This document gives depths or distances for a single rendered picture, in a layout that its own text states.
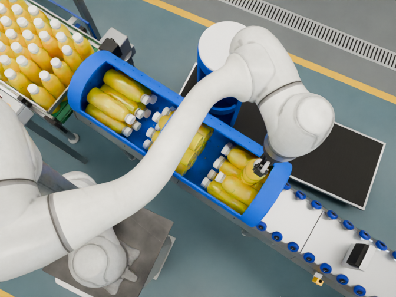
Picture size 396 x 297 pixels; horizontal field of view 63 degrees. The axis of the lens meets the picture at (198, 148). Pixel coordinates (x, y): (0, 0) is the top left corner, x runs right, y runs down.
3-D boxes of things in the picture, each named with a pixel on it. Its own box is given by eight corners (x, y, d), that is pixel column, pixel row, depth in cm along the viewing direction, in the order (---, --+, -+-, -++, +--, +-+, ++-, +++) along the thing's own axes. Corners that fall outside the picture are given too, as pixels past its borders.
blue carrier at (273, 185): (246, 230, 132) (262, 225, 105) (80, 119, 144) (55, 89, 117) (279, 174, 140) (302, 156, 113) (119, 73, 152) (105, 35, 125)
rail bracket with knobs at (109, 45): (112, 69, 157) (107, 58, 147) (101, 62, 158) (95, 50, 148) (124, 54, 159) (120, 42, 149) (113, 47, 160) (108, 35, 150)
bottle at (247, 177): (262, 173, 118) (275, 162, 100) (253, 189, 117) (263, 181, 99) (246, 163, 119) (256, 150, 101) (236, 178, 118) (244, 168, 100)
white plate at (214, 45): (194, 25, 148) (194, 26, 149) (203, 78, 141) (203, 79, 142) (252, 17, 150) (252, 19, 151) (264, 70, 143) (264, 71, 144)
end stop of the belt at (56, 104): (50, 114, 145) (48, 111, 142) (49, 113, 145) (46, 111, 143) (105, 49, 154) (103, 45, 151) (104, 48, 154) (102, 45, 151)
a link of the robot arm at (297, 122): (321, 149, 70) (293, 98, 73) (357, 126, 55) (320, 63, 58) (278, 168, 69) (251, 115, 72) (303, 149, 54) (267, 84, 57)
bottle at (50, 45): (59, 50, 159) (42, 27, 141) (72, 56, 158) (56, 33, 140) (52, 62, 157) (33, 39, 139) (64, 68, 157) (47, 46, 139)
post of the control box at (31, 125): (85, 164, 236) (10, 116, 140) (81, 161, 237) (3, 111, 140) (88, 160, 237) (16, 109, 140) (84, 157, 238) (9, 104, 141)
